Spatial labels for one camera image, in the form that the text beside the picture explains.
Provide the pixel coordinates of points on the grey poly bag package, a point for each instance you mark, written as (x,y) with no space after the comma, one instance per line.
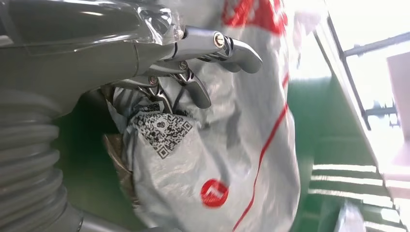
(192,160)

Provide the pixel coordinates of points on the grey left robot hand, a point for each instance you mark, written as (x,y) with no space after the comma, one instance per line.
(80,48)

